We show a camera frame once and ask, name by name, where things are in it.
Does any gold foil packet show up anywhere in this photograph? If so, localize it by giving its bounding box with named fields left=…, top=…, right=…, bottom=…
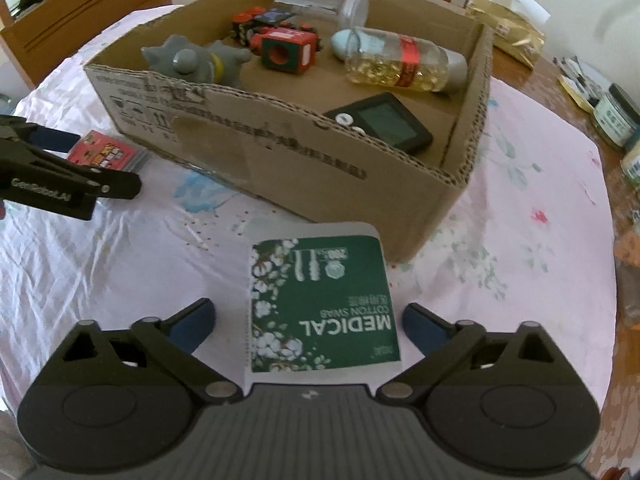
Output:
left=465, top=0, right=547, bottom=69

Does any green white cotton swab box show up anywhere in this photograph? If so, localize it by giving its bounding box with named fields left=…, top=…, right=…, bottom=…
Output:
left=242, top=221, right=404, bottom=387

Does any black digital timer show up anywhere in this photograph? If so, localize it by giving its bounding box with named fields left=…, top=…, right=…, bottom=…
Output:
left=322, top=92, right=434, bottom=154

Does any clear plastic jar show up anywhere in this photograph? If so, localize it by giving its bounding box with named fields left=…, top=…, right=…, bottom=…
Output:
left=274, top=0, right=370, bottom=29

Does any pile of printed papers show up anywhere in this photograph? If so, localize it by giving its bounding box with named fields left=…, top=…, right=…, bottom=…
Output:
left=552, top=55, right=614, bottom=114

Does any red card pack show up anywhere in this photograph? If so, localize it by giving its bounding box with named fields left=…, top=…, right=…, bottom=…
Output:
left=67, top=130, right=149, bottom=174

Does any light blue oval case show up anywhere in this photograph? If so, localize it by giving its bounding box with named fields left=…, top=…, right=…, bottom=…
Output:
left=331, top=29, right=362, bottom=61

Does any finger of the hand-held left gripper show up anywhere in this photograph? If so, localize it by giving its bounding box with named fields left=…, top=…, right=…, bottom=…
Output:
left=0, top=115, right=82, bottom=155
left=0, top=146, right=142, bottom=222

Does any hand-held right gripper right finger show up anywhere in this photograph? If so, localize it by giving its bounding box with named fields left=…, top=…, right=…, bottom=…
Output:
left=377, top=302, right=562, bottom=402

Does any wide wooden chair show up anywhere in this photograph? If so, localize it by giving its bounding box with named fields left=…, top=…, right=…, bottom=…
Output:
left=0, top=0, right=174, bottom=87

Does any grey rubber animal toy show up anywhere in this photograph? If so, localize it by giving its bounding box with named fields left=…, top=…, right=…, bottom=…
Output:
left=141, top=35, right=254, bottom=87

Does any dark toy train car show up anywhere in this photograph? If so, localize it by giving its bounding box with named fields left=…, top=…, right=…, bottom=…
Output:
left=231, top=6, right=297, bottom=47

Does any clear capsule bottle silver cap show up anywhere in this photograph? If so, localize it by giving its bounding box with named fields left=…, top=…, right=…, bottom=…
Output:
left=345, top=27, right=469, bottom=94

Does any red toy train car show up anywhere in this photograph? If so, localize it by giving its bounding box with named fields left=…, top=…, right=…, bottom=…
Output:
left=250, top=25, right=327, bottom=77

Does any pink floral tablecloth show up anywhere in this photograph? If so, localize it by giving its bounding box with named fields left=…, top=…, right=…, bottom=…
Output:
left=0, top=4, right=618, bottom=411

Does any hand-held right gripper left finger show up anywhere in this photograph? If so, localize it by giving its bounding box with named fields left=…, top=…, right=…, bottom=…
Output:
left=60, top=297, right=239, bottom=402

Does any brown cardboard box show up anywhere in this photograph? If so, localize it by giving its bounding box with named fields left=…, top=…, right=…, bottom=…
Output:
left=82, top=0, right=496, bottom=264

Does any dark lidded glass jar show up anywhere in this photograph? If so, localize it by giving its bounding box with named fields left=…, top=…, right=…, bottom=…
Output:
left=592, top=84, right=640, bottom=149

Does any pale glass jar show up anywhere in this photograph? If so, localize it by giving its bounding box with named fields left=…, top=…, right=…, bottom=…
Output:
left=620, top=142, right=640, bottom=182

